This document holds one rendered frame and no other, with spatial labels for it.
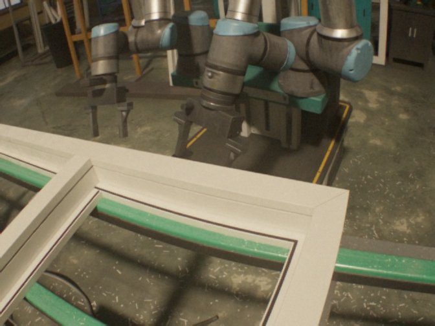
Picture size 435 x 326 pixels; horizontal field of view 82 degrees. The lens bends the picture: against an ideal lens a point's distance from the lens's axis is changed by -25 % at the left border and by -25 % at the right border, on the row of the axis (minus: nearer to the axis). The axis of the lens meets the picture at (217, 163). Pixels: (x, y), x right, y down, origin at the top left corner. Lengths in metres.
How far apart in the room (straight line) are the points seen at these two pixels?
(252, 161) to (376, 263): 1.08
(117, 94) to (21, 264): 0.59
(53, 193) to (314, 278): 0.41
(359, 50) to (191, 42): 0.67
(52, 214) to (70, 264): 1.20
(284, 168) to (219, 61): 0.84
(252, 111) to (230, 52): 0.93
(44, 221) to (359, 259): 0.48
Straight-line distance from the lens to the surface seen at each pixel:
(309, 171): 1.40
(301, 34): 1.04
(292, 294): 0.33
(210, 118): 0.70
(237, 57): 0.66
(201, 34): 1.28
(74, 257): 1.74
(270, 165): 1.43
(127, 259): 1.60
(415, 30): 3.78
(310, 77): 1.10
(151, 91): 2.93
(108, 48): 0.95
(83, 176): 0.57
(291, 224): 0.44
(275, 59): 0.73
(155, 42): 1.01
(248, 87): 1.20
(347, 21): 0.93
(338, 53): 0.94
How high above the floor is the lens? 1.23
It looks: 38 degrees down
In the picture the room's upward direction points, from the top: 8 degrees counter-clockwise
